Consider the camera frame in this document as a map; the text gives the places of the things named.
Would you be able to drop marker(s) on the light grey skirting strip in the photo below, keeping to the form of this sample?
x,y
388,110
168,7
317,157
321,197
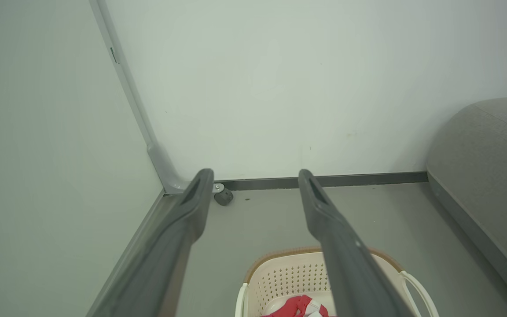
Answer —
x,y
148,220

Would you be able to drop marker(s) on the grey metal partition frame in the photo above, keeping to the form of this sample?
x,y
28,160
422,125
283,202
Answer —
x,y
159,156

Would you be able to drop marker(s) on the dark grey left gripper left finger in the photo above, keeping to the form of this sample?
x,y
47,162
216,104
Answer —
x,y
165,255

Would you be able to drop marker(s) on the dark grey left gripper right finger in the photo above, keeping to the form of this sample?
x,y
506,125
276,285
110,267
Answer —
x,y
350,264

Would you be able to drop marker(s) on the black caster wheel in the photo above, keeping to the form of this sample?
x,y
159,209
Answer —
x,y
223,197

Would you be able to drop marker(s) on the red cloth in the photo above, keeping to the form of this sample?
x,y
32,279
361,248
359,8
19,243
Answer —
x,y
291,308

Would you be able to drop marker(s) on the small black frame clip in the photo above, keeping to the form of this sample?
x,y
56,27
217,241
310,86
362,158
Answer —
x,y
113,55

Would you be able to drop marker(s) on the dark baseboard strip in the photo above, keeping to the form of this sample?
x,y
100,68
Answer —
x,y
359,179

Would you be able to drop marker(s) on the grey fabric sofa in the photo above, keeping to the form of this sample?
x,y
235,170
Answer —
x,y
486,176

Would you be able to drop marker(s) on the cream perforated laundry basket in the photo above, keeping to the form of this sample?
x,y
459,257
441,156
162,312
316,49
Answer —
x,y
288,277

